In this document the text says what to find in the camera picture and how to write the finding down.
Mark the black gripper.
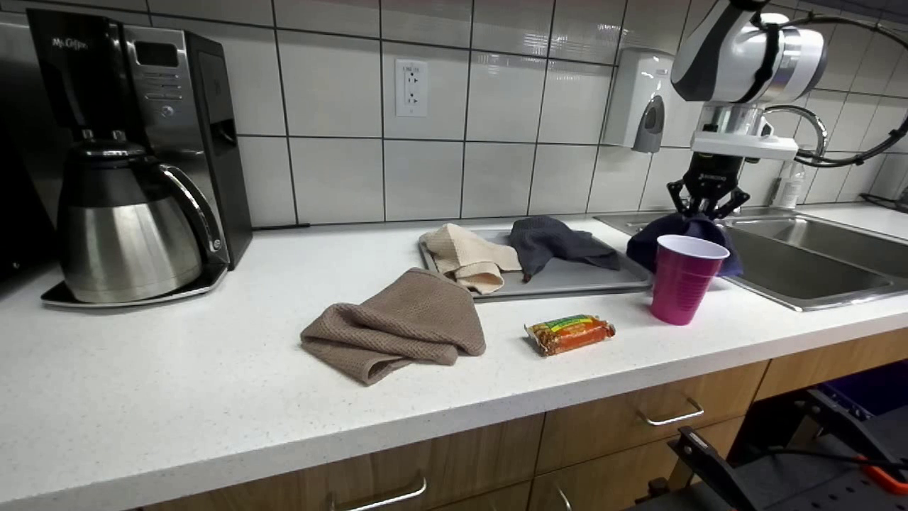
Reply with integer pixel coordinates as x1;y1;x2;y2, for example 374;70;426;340
665;150;753;219

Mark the brown waffle towel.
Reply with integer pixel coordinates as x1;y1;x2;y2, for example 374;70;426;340
297;265;490;388

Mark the grey tray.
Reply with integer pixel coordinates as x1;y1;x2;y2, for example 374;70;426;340
415;222;655;303

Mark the white soap bottle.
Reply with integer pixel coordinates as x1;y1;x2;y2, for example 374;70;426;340
770;154;809;214

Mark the pink plastic cup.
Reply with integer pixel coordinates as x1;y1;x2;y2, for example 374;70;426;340
648;229;734;329

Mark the stainless steel sink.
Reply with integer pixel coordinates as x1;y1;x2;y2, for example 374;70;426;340
605;204;908;316

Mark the white soap dispenser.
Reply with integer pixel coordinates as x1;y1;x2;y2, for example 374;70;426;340
599;46;677;155

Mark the chrome faucet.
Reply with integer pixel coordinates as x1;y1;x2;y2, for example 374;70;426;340
758;103;832;158

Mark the dark grey waffle towel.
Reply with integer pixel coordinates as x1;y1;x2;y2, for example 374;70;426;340
502;214;628;287

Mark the orange granola bar wrapper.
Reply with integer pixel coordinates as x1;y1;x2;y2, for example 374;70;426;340
521;312;621;361

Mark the cream waffle towel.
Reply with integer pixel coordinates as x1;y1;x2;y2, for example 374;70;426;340
418;222;526;299

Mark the wooden lower cabinet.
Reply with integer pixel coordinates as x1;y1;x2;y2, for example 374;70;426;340
138;324;908;511

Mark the black metal stand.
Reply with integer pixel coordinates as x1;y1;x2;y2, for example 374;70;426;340
628;424;908;511

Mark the black coffee maker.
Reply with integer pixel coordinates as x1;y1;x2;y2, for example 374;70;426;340
23;6;259;312

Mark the steel coffee carafe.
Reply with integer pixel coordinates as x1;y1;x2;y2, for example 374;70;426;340
57;143;233;307

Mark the black countertop oven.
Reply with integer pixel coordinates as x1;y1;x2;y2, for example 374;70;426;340
0;110;63;287

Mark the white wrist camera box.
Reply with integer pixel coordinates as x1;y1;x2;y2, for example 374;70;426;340
690;130;804;164

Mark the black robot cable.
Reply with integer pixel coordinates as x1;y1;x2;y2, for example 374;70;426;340
753;6;908;172

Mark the silver drawer handle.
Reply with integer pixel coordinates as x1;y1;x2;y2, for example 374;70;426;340
333;476;432;511
633;394;709;431

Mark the white wall outlet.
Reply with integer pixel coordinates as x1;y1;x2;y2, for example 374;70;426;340
392;56;433;123

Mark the orange handled tool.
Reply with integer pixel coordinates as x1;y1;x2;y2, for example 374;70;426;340
853;452;908;500

